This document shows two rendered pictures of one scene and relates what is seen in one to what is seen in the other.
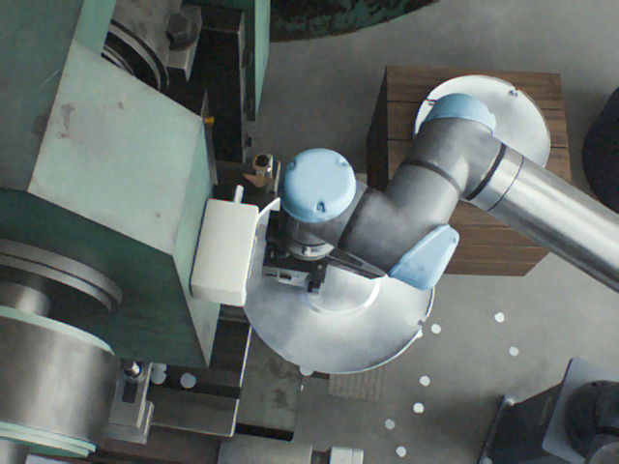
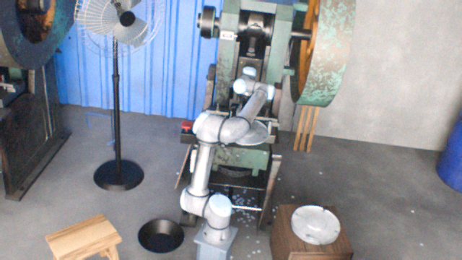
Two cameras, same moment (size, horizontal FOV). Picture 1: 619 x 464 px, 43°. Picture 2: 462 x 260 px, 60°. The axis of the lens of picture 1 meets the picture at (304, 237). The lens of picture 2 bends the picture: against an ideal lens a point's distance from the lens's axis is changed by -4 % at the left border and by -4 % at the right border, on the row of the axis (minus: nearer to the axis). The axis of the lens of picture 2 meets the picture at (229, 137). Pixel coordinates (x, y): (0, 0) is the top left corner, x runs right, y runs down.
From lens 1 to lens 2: 221 cm
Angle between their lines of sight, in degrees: 60
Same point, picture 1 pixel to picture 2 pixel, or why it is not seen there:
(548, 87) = (346, 248)
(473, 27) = not seen: outside the picture
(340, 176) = (250, 70)
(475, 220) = (284, 224)
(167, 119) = (237, 10)
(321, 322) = not seen: hidden behind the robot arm
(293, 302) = not seen: hidden behind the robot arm
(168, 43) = (253, 24)
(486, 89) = (334, 224)
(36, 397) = (206, 12)
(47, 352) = (210, 13)
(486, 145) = (263, 87)
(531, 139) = (319, 235)
